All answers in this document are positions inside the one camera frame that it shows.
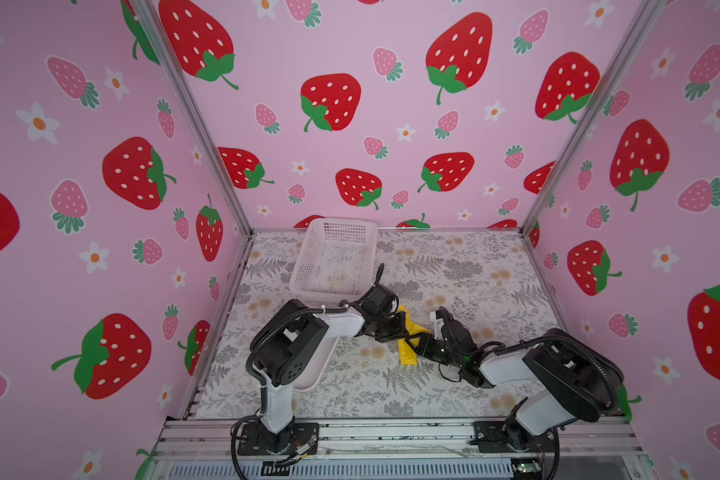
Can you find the white oval ceramic tray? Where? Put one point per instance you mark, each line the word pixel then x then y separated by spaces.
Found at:
pixel 316 367

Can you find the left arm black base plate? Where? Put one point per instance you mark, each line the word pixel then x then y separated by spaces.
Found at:
pixel 297 438

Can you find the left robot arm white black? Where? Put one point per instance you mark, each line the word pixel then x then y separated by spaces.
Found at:
pixel 299 340

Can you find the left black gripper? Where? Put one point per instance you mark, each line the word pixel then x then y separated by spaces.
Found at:
pixel 399 330

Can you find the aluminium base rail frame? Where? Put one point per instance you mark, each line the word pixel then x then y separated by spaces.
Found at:
pixel 418 448

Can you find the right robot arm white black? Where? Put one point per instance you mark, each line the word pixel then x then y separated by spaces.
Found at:
pixel 578 384

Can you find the white plastic perforated basket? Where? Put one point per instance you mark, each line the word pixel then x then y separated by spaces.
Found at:
pixel 336 260

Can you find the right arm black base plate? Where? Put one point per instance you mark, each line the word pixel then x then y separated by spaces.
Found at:
pixel 497 437

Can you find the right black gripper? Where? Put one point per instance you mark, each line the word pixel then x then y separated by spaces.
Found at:
pixel 426 340

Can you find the yellow paper napkin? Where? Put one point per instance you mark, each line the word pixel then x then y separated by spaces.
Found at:
pixel 407 345

